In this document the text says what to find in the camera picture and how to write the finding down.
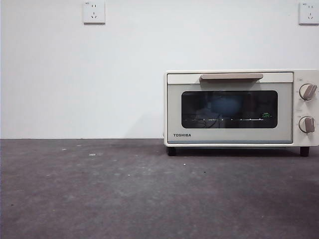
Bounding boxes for glass oven door beige handle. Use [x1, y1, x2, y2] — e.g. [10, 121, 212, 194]
[166, 72, 294, 145]

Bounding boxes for white wall socket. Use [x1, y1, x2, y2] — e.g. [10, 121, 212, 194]
[83, 0, 106, 25]
[298, 2, 319, 25]

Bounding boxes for white Toshiba toaster oven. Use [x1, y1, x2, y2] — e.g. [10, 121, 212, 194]
[163, 69, 319, 157]

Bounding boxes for beige oven knob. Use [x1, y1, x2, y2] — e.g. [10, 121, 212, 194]
[298, 115, 316, 133]
[299, 83, 318, 101]

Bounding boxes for blue ribbed bowl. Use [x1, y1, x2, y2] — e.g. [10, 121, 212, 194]
[210, 97, 241, 118]

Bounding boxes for metal wire oven rack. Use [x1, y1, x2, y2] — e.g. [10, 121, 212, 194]
[190, 117, 265, 122]

